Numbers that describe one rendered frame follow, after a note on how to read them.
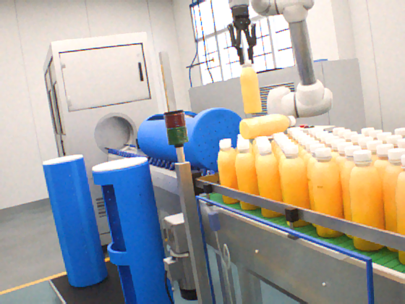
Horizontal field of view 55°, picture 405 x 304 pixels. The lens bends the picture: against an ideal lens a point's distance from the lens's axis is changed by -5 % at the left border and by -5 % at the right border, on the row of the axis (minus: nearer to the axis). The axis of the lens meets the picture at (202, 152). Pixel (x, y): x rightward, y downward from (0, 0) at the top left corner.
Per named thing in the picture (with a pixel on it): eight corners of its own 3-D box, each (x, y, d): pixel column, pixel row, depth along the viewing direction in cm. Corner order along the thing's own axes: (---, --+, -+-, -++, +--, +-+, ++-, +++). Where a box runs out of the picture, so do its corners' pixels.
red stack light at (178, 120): (181, 125, 128) (179, 112, 127) (189, 124, 122) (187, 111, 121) (163, 128, 125) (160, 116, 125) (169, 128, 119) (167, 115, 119)
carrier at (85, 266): (105, 283, 272) (109, 268, 300) (79, 159, 261) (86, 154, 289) (66, 289, 269) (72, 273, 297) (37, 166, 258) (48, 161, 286)
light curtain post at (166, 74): (198, 255, 341) (165, 51, 319) (201, 257, 335) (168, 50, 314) (192, 257, 338) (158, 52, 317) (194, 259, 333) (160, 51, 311)
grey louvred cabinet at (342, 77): (237, 191, 549) (221, 83, 530) (374, 214, 366) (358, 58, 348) (203, 201, 521) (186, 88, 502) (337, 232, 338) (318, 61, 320)
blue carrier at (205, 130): (185, 150, 266) (171, 108, 261) (256, 159, 186) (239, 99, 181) (145, 165, 255) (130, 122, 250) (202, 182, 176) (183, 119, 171)
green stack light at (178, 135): (184, 140, 128) (181, 125, 128) (192, 141, 123) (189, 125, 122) (165, 144, 126) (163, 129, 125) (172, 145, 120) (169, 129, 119)
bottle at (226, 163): (239, 203, 143) (231, 147, 141) (220, 204, 147) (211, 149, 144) (246, 197, 150) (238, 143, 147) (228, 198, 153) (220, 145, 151)
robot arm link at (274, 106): (271, 123, 258) (266, 89, 255) (300, 119, 251) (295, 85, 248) (267, 126, 243) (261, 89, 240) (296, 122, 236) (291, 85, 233)
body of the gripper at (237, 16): (244, 11, 171) (246, 32, 171) (226, 11, 167) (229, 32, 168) (252, 6, 164) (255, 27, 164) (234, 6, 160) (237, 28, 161)
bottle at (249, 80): (265, 111, 166) (258, 62, 165) (247, 114, 165) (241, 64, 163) (258, 112, 173) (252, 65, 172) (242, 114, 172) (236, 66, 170)
